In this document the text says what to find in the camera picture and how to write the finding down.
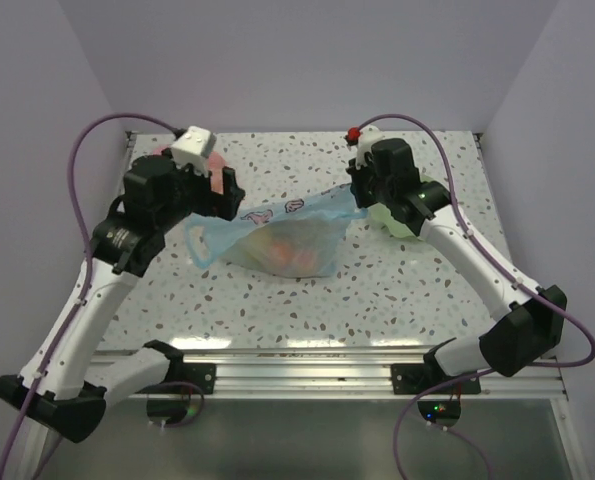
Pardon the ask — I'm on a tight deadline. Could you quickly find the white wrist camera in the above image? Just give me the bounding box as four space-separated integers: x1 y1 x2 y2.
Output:
345 124 385 169
170 126 217 177

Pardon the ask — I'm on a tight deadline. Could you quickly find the left black mounting bracket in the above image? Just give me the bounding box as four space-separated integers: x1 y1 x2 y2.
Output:
166 362 217 395

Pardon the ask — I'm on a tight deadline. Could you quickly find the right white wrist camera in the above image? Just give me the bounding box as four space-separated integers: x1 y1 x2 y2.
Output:
345 124 385 169

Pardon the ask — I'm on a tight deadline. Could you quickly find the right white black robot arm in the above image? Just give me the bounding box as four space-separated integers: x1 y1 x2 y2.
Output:
347 133 567 393

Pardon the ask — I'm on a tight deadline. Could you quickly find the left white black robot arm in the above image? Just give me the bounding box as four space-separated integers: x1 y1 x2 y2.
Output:
0 155 245 443

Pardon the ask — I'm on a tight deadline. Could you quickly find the blue printed plastic bag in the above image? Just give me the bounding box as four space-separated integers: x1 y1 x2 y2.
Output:
184 184 366 278

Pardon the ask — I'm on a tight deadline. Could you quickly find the black mounting bracket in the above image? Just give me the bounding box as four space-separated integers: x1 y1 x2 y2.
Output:
166 362 217 395
390 363 482 395

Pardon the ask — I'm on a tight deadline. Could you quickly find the green wavy bowl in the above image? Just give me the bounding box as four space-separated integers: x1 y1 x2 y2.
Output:
368 203 416 239

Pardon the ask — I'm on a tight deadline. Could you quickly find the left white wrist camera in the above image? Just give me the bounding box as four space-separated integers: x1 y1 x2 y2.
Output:
170 126 217 177

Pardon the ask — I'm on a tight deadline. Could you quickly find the pink plastic bag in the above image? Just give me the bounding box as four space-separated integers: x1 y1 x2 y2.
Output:
153 145 226 192

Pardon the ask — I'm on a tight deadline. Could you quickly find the orange mandarin fruit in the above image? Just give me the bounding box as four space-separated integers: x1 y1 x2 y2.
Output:
269 242 317 272

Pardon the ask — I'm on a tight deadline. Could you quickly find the right black mounting bracket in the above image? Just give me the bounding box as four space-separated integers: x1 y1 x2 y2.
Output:
390 363 482 395

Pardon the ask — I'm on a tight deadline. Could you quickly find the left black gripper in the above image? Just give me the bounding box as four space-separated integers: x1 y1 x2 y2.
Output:
154 148 242 232

